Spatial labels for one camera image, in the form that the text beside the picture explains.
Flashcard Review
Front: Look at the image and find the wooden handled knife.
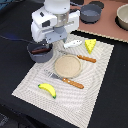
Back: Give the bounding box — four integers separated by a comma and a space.
58, 49, 97, 64

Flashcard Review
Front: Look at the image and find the beige bowl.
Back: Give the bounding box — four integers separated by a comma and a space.
117, 4, 128, 30

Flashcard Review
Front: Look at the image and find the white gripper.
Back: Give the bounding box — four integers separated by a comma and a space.
31, 7, 80, 44

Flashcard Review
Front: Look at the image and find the brown toy sausage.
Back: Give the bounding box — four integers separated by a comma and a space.
31, 48, 51, 54

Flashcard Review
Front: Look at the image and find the yellow toy banana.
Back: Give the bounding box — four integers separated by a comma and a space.
38, 83, 56, 99

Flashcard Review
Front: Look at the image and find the yellow toy cheese wedge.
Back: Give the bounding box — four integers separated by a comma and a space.
85, 39, 96, 53

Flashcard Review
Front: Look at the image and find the grey toy pot with handles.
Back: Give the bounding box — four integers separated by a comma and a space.
27, 43, 53, 63

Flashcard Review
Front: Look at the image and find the wooden handled fork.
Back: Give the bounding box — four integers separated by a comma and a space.
44, 70, 84, 89

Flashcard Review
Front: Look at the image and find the woven beige placemat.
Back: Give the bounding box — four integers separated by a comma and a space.
11, 30, 115, 128

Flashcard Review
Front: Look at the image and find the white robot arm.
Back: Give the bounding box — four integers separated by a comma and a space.
31, 0, 80, 44

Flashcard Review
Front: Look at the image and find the dark grey toy saucepan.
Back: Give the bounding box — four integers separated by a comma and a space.
69, 2, 103, 24

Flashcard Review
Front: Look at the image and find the white toy fish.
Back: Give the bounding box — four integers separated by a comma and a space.
64, 40, 82, 48

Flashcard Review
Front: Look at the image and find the brown toy stove board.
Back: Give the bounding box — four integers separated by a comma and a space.
71, 0, 128, 43

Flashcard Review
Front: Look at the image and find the round wooden plate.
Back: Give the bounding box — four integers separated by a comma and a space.
54, 55, 82, 78

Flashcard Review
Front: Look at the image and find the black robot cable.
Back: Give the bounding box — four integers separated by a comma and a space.
0, 34, 34, 44

